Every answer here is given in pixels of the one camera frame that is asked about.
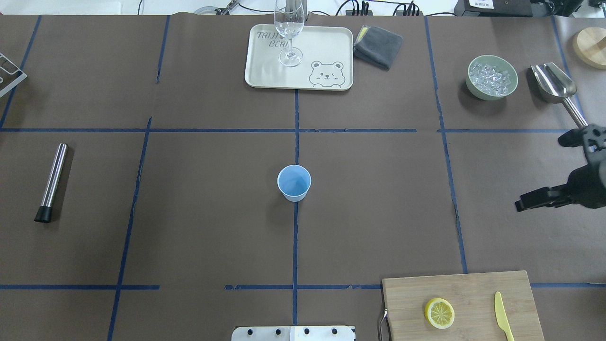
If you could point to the green bowl of ice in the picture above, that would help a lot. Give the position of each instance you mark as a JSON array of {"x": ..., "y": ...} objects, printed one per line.
[{"x": 490, "y": 77}]

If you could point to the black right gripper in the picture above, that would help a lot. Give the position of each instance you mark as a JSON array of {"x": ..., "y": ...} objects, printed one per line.
[{"x": 588, "y": 185}]

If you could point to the light blue paper cup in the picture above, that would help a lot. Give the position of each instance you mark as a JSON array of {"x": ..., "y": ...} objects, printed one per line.
[{"x": 294, "y": 182}]

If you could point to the bamboo cutting board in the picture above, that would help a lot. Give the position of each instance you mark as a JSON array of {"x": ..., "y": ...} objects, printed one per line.
[{"x": 472, "y": 298}]

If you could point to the cream bear print tray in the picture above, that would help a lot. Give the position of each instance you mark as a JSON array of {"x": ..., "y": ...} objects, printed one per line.
[{"x": 327, "y": 59}]

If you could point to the white wire cup rack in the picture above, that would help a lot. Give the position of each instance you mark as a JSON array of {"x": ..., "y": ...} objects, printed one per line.
[{"x": 10, "y": 75}]

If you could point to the yellow lemon slice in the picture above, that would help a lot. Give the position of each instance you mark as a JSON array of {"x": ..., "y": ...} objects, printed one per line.
[{"x": 439, "y": 313}]

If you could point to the round wooden stand base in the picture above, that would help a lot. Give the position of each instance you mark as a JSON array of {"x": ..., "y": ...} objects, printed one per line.
[{"x": 590, "y": 46}]

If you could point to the steel muddler black tip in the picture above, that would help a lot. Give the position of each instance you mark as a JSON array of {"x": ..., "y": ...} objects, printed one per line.
[{"x": 44, "y": 212}]

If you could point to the clear wine glass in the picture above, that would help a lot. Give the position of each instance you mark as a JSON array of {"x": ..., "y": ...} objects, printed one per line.
[{"x": 289, "y": 20}]

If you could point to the dark grey folded cloth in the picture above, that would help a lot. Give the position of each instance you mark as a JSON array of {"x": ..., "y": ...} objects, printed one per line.
[{"x": 377, "y": 46}]

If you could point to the yellow plastic knife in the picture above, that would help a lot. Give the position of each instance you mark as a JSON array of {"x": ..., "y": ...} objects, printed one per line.
[{"x": 501, "y": 316}]

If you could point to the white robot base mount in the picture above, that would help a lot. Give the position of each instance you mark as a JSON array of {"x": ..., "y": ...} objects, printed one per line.
[{"x": 294, "y": 333}]

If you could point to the stainless steel ice scoop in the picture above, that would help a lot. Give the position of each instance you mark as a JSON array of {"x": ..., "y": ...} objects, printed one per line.
[{"x": 556, "y": 87}]

